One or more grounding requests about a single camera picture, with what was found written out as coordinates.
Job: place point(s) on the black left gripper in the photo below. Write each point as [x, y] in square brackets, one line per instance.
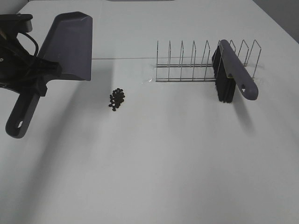
[19, 69]

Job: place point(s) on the grey plastic dustpan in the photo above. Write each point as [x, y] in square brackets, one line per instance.
[69, 42]

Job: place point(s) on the pile of coffee beans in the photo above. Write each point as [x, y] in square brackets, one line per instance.
[116, 98]

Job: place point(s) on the grey hand brush black bristles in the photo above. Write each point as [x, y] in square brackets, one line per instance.
[229, 73]

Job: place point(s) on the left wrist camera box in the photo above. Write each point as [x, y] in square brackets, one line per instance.
[16, 23]

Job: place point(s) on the wire dish rack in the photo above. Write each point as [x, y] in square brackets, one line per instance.
[249, 55]

